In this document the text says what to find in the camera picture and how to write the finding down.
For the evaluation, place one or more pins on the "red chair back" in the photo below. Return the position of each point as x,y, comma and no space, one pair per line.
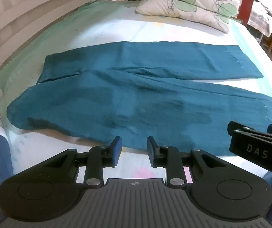
244,9

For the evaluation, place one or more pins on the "grey plaid cloth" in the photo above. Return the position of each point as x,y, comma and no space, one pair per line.
263,19

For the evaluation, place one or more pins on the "teal pants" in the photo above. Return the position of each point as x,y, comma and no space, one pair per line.
136,99

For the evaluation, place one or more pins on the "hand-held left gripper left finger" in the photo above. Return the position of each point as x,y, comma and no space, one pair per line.
116,151

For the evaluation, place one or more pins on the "pastel printed bed sheet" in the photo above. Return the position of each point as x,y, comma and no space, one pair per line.
98,33

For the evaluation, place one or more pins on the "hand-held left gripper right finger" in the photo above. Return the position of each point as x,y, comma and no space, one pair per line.
151,151

